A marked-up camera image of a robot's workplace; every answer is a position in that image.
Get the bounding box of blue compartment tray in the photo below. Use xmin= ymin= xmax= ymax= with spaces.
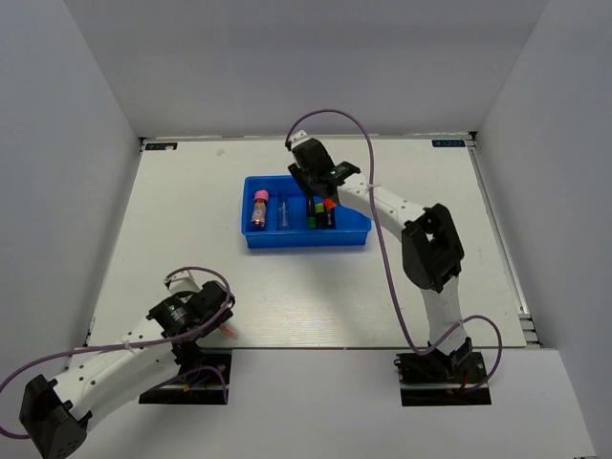
xmin=241 ymin=175 xmax=372 ymax=249

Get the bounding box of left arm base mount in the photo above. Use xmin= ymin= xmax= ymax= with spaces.
xmin=138 ymin=350 xmax=232 ymax=405

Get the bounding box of left corner label sticker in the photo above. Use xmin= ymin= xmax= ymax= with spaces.
xmin=144 ymin=142 xmax=178 ymax=151

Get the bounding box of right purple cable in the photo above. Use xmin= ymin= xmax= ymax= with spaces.
xmin=285 ymin=109 xmax=504 ymax=394

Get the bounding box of orange highlighter black body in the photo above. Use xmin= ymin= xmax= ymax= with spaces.
xmin=323 ymin=199 xmax=336 ymax=229

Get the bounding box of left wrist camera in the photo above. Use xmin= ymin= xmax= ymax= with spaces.
xmin=163 ymin=270 xmax=200 ymax=295

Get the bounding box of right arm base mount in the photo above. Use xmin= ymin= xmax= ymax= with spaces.
xmin=394 ymin=352 xmax=492 ymax=407

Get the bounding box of right corner label sticker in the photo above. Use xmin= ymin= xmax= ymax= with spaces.
xmin=431 ymin=139 xmax=466 ymax=148

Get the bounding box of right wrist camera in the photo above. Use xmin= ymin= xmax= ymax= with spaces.
xmin=285 ymin=130 xmax=310 ymax=151

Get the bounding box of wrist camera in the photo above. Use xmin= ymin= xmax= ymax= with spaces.
xmin=163 ymin=270 xmax=200 ymax=295
xmin=285 ymin=130 xmax=310 ymax=151

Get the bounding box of pink-capped marker tube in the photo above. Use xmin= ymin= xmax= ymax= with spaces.
xmin=251 ymin=189 xmax=270 ymax=230

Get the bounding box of purple cable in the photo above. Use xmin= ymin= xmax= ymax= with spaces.
xmin=0 ymin=266 xmax=236 ymax=440
xmin=285 ymin=109 xmax=504 ymax=394

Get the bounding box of green highlighter black body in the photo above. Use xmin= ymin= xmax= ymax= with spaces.
xmin=306 ymin=197 xmax=317 ymax=230

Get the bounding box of clear spray bottle blue cap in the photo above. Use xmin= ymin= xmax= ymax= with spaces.
xmin=277 ymin=193 xmax=291 ymax=230

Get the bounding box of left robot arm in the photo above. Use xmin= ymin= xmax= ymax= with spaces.
xmin=19 ymin=281 xmax=235 ymax=458

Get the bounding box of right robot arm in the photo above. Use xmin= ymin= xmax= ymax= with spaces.
xmin=285 ymin=131 xmax=472 ymax=382

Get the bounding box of yellow highlighter black body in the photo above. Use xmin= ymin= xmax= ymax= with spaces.
xmin=315 ymin=203 xmax=327 ymax=230

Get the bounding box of corner label sticker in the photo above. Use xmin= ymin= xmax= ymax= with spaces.
xmin=144 ymin=142 xmax=178 ymax=151
xmin=431 ymin=139 xmax=466 ymax=148

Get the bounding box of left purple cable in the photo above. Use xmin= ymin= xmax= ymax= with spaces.
xmin=0 ymin=266 xmax=236 ymax=440

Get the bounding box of slim pink highlighter pen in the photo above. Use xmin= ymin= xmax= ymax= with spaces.
xmin=219 ymin=324 xmax=240 ymax=340

